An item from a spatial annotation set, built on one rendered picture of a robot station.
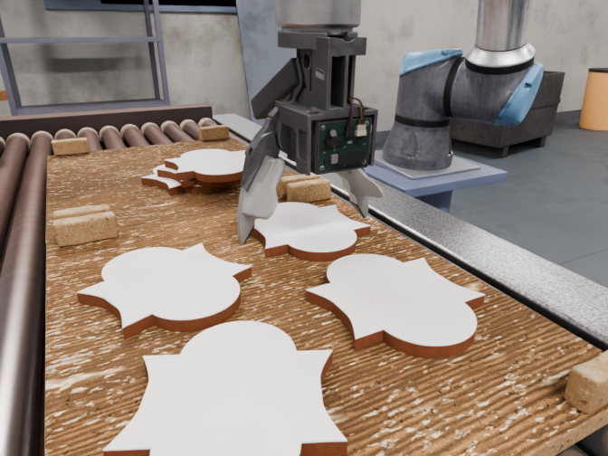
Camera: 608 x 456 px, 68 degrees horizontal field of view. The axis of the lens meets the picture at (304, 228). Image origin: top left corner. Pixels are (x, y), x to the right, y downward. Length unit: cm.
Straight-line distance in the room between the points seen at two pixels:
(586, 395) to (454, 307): 11
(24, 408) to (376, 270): 28
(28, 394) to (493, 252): 45
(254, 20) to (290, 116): 385
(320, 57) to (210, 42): 394
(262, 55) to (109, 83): 128
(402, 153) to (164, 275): 67
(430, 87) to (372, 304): 65
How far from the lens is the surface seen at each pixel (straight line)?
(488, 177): 102
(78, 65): 417
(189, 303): 37
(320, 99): 40
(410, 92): 97
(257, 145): 44
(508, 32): 89
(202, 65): 431
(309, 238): 47
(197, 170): 63
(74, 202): 67
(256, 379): 29
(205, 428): 27
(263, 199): 43
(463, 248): 55
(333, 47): 39
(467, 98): 93
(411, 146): 99
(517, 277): 51
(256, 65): 417
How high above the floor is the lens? 114
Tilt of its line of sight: 23 degrees down
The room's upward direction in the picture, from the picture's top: straight up
